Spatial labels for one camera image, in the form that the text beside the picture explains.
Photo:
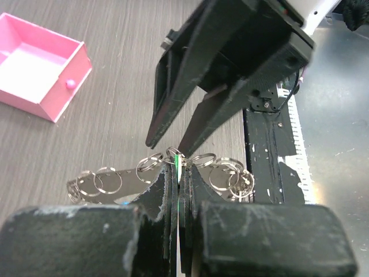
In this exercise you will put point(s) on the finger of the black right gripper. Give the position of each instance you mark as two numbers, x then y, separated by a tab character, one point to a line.
195	58
214	111

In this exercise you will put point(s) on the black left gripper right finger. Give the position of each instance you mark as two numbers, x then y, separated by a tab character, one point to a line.
221	238

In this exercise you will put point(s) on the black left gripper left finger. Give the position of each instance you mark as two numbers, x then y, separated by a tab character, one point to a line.
92	240

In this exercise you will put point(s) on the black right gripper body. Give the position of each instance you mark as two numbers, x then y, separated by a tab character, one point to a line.
262	33

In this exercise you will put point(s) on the green key tag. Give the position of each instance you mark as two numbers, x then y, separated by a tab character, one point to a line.
178	165

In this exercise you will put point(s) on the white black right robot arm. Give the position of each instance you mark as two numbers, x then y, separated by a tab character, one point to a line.
296	50

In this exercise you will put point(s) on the pink open drawer box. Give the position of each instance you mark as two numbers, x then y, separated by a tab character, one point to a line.
41	70

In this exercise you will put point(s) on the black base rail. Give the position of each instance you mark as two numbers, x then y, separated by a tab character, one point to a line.
269	139

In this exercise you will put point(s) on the white slotted cable duct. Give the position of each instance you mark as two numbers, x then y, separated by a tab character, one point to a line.
299	144

